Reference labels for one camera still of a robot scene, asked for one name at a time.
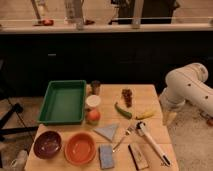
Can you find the white paper cup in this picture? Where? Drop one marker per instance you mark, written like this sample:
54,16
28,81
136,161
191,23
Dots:
93,101

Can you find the blue triangular cloth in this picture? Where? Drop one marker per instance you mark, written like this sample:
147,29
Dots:
108,131

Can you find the wooden block brush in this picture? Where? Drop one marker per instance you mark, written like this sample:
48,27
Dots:
138,157

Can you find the black stand legs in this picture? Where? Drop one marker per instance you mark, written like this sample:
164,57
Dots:
12,123

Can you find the green plastic tray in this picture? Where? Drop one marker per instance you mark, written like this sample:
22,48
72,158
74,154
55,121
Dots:
63,103

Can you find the silver fork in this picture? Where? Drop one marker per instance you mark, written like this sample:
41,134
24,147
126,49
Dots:
128,131

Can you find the yellow banana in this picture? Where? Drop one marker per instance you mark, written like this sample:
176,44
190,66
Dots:
145,115

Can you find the purple bowl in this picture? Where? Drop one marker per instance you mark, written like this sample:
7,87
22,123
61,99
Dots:
47,145

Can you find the blue sponge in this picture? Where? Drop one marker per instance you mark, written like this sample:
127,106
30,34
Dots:
106,157

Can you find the green chili pepper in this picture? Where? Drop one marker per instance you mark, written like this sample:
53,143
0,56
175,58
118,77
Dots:
123,112

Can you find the orange bowl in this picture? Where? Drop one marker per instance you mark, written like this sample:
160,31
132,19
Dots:
80,149

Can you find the bunch of dark grapes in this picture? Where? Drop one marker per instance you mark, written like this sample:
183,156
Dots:
127,96

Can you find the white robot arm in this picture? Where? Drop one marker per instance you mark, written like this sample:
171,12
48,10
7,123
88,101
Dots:
186,84

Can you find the orange tomato in cup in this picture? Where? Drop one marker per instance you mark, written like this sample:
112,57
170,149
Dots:
93,117

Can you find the red object on counter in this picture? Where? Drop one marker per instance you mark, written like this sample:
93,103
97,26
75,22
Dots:
45,22

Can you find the white handled peeler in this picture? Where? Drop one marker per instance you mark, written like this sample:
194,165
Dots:
142,131

